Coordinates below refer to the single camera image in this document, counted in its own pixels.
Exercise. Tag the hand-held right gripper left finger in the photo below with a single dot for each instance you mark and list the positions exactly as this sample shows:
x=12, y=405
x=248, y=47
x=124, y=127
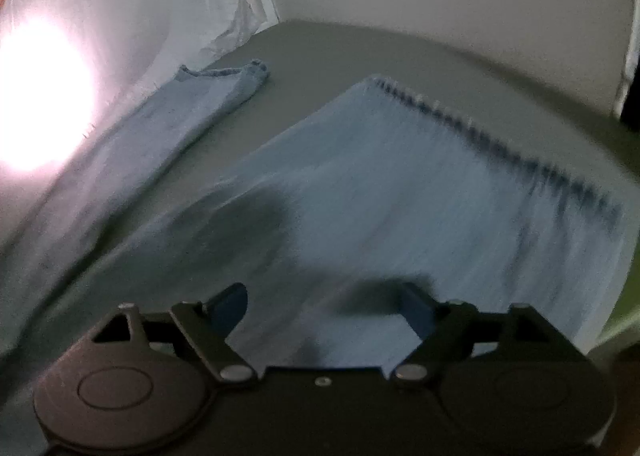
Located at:
x=231, y=305

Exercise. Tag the white carrot print curtain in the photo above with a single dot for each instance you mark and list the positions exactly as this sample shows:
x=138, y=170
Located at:
x=125, y=11

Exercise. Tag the light blue jeans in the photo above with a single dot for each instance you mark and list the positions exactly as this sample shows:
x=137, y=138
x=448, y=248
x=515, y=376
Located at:
x=380, y=216

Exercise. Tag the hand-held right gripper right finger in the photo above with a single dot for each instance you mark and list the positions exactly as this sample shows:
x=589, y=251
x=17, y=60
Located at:
x=415, y=308

